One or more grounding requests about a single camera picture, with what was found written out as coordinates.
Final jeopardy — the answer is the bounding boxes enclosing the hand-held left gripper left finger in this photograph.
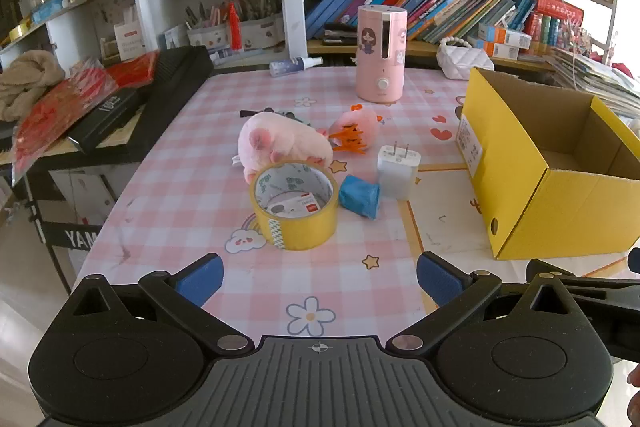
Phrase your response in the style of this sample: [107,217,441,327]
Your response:
[72,253,256,356]

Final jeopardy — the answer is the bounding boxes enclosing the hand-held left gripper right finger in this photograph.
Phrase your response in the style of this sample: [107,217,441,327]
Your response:
[386,251,576,355]

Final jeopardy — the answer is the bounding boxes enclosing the yellow cardboard box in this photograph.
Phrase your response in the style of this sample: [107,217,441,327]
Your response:
[456,67,640,262]

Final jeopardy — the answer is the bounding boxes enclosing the yellow tape roll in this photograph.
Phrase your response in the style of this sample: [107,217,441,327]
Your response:
[249,161,340,252]

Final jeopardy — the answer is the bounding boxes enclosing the white charger plug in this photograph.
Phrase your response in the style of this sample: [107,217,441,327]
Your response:
[376,141,420,201]

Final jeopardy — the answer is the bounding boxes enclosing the blue cloth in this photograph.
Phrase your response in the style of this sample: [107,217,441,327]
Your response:
[339,174,382,220]

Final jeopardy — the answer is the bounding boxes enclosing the pink plush pig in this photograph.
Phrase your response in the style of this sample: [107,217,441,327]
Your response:
[236,113,335,184]

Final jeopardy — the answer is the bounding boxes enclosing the small pink plush toy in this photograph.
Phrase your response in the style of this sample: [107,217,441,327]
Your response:
[327,103,383,155]

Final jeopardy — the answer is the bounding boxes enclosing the person's right hand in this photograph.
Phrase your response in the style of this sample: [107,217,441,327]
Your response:
[627,362,640,414]

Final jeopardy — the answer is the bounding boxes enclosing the pink checked tablecloth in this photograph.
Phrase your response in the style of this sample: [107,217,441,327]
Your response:
[75,67,640,343]

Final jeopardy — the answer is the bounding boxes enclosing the stack of papers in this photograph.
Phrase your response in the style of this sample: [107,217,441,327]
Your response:
[547,47,640,118]

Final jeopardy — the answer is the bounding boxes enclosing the black flat box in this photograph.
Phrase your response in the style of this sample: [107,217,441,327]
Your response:
[67,88,142,154]

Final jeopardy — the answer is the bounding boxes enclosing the pink humidifier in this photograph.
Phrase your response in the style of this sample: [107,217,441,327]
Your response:
[355,4,407,104]

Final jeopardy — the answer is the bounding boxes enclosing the white quilted handbag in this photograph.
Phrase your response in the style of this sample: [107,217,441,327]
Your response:
[436,37,496,80]

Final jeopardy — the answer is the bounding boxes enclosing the red packet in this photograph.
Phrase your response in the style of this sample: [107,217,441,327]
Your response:
[105,52,161,88]

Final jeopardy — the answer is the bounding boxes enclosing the red plastic bag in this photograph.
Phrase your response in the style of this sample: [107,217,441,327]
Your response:
[10,67,121,185]

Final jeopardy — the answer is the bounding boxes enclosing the small spray bottle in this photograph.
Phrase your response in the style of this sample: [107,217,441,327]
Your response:
[269,56,323,76]

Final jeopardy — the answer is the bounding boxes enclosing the orange white carton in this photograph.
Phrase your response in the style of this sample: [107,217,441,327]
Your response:
[477,23,532,48]
[482,41,521,60]

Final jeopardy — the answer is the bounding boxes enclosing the white card red label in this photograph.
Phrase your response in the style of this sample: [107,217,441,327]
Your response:
[112,19,148,62]

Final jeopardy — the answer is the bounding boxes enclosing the pen organizer box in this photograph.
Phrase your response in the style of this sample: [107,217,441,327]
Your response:
[185,0,283,52]

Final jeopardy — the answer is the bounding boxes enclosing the red glue bottle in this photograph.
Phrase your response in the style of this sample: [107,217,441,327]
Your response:
[223,0,244,52]

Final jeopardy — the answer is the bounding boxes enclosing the red book box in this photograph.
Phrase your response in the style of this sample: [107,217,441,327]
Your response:
[525,0,585,52]

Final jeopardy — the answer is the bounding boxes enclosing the beige towel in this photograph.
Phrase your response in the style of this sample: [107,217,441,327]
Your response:
[0,49,66,120]

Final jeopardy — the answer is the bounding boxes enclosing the row of colourful books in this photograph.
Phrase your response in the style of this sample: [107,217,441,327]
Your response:
[305,0,538,42]

